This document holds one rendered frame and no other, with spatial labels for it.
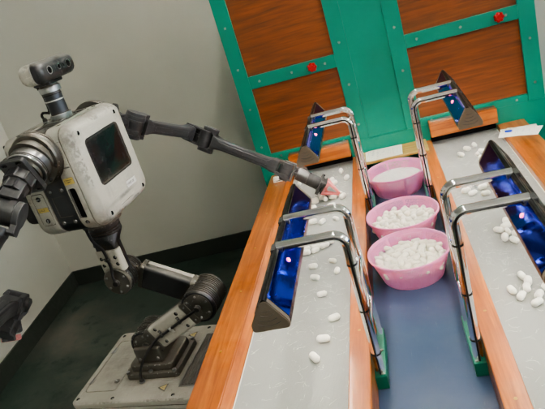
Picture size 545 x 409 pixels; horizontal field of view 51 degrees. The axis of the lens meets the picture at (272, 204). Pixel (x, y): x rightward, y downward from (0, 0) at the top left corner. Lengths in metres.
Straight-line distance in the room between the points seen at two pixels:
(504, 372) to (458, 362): 0.20
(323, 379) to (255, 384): 0.19
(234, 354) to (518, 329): 0.74
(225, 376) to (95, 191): 0.69
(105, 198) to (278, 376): 0.77
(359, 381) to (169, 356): 0.97
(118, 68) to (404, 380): 2.87
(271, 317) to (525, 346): 0.63
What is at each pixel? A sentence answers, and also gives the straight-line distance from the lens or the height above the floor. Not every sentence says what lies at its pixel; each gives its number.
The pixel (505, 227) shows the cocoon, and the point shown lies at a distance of 1.98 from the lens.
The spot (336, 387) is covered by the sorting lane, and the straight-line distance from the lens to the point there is 1.48.
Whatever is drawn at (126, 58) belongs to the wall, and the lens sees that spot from 3.83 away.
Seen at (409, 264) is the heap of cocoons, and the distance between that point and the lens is 1.87.
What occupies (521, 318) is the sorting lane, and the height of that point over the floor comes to 0.74.
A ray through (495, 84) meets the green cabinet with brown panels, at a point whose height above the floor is 0.95.
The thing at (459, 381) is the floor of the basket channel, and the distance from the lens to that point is 1.53.
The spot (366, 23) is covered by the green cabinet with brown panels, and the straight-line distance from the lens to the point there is 2.72.
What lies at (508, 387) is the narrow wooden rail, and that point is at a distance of 1.37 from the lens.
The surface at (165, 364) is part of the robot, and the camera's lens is 2.21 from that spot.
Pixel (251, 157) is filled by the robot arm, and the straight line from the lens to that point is 2.46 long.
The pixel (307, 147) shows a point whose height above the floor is 1.10.
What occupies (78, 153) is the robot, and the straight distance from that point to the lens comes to 1.81.
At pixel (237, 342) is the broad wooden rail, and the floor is 0.76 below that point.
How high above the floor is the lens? 1.69
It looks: 21 degrees down
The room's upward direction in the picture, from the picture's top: 17 degrees counter-clockwise
